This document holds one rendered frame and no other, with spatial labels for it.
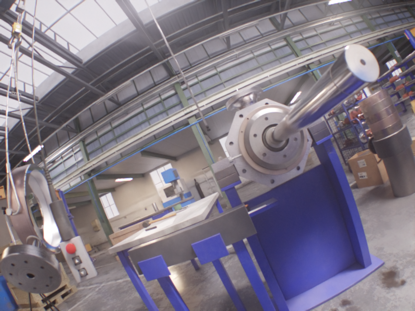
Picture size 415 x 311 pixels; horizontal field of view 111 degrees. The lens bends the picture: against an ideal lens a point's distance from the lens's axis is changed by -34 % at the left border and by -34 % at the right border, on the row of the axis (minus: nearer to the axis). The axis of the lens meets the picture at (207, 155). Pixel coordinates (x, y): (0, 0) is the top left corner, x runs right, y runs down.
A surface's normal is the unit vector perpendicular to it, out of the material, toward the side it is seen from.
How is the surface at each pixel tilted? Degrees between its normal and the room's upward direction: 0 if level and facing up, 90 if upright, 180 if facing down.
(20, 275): 130
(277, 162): 90
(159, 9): 90
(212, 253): 90
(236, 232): 90
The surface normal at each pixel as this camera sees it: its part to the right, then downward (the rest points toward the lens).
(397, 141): -0.56, 0.15
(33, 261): 0.49, 0.39
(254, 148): -0.11, -0.08
